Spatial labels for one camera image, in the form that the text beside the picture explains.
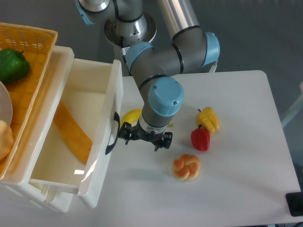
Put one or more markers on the yellow banana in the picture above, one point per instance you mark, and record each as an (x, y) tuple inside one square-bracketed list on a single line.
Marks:
[(131, 116)]

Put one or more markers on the white top drawer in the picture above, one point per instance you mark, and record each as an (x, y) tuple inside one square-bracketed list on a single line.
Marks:
[(92, 94)]

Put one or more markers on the white plate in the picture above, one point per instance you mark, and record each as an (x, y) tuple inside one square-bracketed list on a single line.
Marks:
[(6, 109)]

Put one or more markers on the red bell pepper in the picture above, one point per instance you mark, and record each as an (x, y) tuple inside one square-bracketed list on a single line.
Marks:
[(200, 138)]

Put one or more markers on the black device at table edge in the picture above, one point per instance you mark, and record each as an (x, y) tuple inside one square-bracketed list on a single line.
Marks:
[(295, 203)]

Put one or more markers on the knotted bread roll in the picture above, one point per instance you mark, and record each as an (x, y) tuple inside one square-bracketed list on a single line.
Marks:
[(186, 167)]

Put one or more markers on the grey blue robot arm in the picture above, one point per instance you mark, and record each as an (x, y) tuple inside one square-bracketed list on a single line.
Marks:
[(153, 70)]

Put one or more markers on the yellow bell pepper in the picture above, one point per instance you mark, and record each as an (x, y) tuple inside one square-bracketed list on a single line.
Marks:
[(208, 119)]

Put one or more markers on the white frame at right edge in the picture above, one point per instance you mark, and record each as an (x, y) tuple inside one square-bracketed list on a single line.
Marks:
[(294, 108)]

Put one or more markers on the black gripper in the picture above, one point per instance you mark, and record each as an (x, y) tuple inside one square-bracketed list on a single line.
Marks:
[(161, 140)]

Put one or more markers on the white drawer cabinet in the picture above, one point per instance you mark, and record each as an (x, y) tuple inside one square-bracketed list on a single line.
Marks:
[(16, 187)]

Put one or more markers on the orange wicker basket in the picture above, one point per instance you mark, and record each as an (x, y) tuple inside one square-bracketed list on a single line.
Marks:
[(37, 46)]

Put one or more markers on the beige bread roll in basket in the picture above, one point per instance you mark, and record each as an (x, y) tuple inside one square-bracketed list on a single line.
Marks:
[(6, 139)]

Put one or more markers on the green bell pepper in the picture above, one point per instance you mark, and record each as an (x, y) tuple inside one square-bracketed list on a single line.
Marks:
[(13, 65)]

